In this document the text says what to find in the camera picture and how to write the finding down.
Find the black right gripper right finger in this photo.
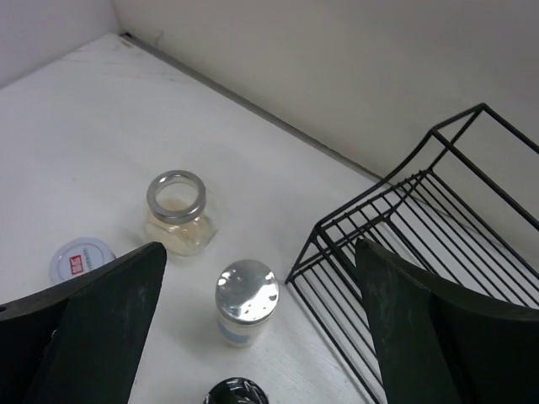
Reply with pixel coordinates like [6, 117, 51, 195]
[355, 240, 538, 403]

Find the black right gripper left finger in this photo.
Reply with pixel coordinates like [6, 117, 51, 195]
[1, 242, 167, 403]

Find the round glass jar silver rim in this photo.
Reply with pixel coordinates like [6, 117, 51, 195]
[144, 170, 221, 257]

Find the black-cap grinder bottle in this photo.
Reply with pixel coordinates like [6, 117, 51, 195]
[203, 377, 270, 404]

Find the blue-label jar silver lid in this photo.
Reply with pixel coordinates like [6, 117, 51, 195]
[215, 259, 280, 348]

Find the white-lid spice jar far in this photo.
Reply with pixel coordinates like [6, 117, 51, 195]
[49, 237, 116, 285]

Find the black wire rack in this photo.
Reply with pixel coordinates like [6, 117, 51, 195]
[286, 104, 538, 403]

